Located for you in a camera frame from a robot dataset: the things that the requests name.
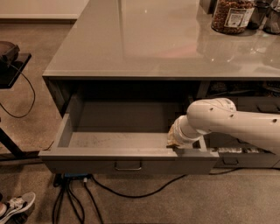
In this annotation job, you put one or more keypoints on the black side table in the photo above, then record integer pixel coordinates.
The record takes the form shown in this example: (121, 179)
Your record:
(23, 113)

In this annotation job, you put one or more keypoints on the grey cabinet with glossy top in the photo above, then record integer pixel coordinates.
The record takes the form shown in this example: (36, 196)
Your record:
(153, 51)

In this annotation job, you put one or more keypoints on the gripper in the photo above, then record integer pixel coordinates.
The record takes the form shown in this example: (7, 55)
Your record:
(180, 136)

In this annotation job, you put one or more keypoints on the grey drawer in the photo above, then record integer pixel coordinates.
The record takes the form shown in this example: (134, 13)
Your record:
(122, 137)
(246, 158)
(223, 140)
(250, 95)

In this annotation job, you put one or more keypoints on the blue electronics box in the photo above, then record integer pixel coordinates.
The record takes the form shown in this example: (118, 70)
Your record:
(76, 175)

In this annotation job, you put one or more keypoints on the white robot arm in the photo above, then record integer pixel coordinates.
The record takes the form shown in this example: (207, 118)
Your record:
(221, 115)

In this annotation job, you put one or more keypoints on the clear jar of nuts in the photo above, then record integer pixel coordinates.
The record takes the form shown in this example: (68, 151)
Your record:
(232, 16)

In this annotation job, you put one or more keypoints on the dark device on table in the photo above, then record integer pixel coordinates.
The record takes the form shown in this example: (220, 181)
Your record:
(8, 53)

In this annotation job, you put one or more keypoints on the dark glass container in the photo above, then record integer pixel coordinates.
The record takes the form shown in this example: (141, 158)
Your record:
(261, 10)
(272, 24)

